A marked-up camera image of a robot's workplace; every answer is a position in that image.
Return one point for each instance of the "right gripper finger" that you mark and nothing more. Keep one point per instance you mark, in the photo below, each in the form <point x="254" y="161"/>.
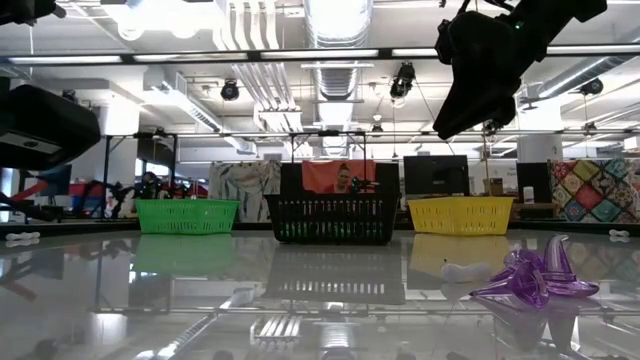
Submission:
<point x="475" y="110"/>

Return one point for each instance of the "white plastic bone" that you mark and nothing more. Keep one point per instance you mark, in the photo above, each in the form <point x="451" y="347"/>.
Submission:
<point x="465" y="272"/>
<point x="22" y="235"/>
<point x="619" y="233"/>

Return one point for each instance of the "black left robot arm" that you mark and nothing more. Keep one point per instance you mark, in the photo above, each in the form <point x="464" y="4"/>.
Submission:
<point x="25" y="10"/>

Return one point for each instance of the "black background robot arm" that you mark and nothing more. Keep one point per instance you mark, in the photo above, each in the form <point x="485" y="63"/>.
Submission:
<point x="100" y="190"/>
<point x="25" y="210"/>

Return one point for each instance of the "wide black monitor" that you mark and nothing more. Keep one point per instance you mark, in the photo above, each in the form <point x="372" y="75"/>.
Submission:
<point x="435" y="175"/>

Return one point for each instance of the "brown cardboard box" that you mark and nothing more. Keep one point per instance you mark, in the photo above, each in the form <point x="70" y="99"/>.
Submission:
<point x="495" y="186"/>

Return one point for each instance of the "narrow black monitor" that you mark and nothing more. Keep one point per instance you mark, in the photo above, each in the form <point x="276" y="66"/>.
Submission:
<point x="534" y="175"/>

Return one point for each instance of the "white bottle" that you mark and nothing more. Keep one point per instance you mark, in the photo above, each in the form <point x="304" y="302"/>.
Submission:
<point x="528" y="196"/>

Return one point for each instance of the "yellow plastic basket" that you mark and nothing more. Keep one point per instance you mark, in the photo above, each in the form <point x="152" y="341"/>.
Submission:
<point x="462" y="217"/>

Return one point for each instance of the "black panel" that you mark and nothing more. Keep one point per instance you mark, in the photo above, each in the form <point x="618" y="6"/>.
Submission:
<point x="387" y="177"/>
<point x="291" y="177"/>

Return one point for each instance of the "black background robot gripper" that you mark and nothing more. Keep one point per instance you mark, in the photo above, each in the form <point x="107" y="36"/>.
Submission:
<point x="361" y="185"/>

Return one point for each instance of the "colourful patchwork quilt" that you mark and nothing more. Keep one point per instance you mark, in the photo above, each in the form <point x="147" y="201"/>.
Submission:
<point x="595" y="190"/>

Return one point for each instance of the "orange cloth backdrop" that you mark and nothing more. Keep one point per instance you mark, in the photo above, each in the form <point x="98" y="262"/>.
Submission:
<point x="312" y="172"/>

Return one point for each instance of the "black plastic basket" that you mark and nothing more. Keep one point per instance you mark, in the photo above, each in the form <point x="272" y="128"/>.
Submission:
<point x="332" y="241"/>

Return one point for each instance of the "white ceiling light fixture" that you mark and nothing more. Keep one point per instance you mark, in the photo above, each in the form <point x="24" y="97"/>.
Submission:
<point x="277" y="121"/>

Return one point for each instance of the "leaf print cloth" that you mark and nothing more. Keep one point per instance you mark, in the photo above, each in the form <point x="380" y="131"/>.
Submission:
<point x="245" y="180"/>

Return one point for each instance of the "green plastic basket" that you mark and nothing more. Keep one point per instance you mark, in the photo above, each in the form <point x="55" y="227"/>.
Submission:
<point x="187" y="217"/>

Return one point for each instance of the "person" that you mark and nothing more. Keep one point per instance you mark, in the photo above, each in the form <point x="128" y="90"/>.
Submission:
<point x="149" y="184"/>

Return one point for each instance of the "red equipment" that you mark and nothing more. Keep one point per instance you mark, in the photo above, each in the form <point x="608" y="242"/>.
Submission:
<point x="76" y="190"/>

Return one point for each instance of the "dark monitor on stand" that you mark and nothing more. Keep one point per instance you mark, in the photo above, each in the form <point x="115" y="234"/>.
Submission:
<point x="61" y="181"/>

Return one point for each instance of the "red bar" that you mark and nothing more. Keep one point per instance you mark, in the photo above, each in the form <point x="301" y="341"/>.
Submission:
<point x="30" y="191"/>

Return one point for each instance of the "black ceiling camera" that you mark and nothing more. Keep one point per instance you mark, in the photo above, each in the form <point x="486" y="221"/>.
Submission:
<point x="70" y="95"/>
<point x="492" y="128"/>
<point x="592" y="86"/>
<point x="230" y="91"/>
<point x="402" y="81"/>

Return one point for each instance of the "silver slanted ventilation duct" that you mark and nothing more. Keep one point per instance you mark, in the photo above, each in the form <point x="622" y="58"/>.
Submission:
<point x="580" y="75"/>

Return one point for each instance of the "black background rig frame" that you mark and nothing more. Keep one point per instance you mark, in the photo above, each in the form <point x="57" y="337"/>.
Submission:
<point x="327" y="133"/>

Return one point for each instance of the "overhead frame bar with lights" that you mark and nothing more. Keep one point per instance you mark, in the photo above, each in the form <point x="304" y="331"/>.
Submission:
<point x="300" y="54"/>

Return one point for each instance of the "black metal table frame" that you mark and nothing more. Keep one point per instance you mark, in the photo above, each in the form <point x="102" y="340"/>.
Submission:
<point x="100" y="227"/>

